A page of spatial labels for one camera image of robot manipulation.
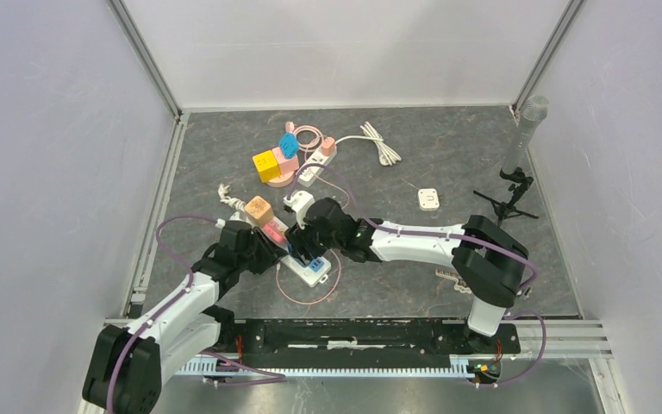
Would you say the large white power strip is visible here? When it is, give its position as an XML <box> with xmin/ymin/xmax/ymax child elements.
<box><xmin>228</xmin><ymin>211</ymin><xmax>332</xmax><ymax>288</ymax></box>

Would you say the white square plug adapter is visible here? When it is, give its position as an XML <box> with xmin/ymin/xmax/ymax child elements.
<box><xmin>417</xmin><ymin>188</ymin><xmax>440</xmax><ymax>211</ymax></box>

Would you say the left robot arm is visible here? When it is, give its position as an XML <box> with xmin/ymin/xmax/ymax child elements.
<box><xmin>82</xmin><ymin>220</ymin><xmax>287</xmax><ymax>413</ymax></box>

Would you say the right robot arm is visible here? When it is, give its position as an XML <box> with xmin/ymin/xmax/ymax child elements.
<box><xmin>284</xmin><ymin>191</ymin><xmax>532</xmax><ymax>352</ymax></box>

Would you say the pink plug adapter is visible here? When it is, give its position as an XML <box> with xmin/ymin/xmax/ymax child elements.
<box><xmin>262</xmin><ymin>222</ymin><xmax>287</xmax><ymax>245</ymax></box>

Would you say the pink round socket stack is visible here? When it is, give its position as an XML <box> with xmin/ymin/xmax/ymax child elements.
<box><xmin>266</xmin><ymin>147</ymin><xmax>300</xmax><ymax>188</ymax></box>

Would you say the light blue plug adapter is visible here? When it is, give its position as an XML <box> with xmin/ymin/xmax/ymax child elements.
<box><xmin>278</xmin><ymin>132</ymin><xmax>300</xmax><ymax>159</ymax></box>

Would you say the salmon plug on strip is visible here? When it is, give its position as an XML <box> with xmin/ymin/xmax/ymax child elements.
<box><xmin>320</xmin><ymin>136</ymin><xmax>336</xmax><ymax>157</ymax></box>

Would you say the tan cube adapter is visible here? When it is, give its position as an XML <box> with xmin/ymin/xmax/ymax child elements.
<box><xmin>244</xmin><ymin>196</ymin><xmax>275</xmax><ymax>228</ymax></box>

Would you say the small white power strip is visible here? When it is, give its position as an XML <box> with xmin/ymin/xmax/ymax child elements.
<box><xmin>297</xmin><ymin>145</ymin><xmax>337</xmax><ymax>187</ymax></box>

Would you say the yellow cube adapter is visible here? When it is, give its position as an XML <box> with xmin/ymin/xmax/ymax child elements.
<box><xmin>252</xmin><ymin>150</ymin><xmax>281</xmax><ymax>183</ymax></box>

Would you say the white comb-like part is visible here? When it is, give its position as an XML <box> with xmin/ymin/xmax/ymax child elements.
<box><xmin>434</xmin><ymin>269</ymin><xmax>472</xmax><ymax>295</ymax></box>

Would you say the black microphone tripod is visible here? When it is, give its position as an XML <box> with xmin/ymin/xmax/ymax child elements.
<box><xmin>473</xmin><ymin>166</ymin><xmax>540</xmax><ymax>227</ymax></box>

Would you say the grey microphone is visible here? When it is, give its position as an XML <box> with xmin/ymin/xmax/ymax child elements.
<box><xmin>500</xmin><ymin>96</ymin><xmax>549</xmax><ymax>176</ymax></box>

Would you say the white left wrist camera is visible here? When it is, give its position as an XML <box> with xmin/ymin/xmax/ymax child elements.
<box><xmin>217</xmin><ymin>184</ymin><xmax>247</xmax><ymax>222</ymax></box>

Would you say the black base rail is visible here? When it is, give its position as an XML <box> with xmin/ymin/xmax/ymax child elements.
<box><xmin>212</xmin><ymin>317</ymin><xmax>521</xmax><ymax>369</ymax></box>

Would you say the white coiled power cord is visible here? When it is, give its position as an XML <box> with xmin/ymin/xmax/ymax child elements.
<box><xmin>334</xmin><ymin>121</ymin><xmax>403</xmax><ymax>167</ymax></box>

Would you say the white cable duct strip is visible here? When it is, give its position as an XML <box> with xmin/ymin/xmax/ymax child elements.
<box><xmin>176</xmin><ymin>354</ymin><xmax>493</xmax><ymax>380</ymax></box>

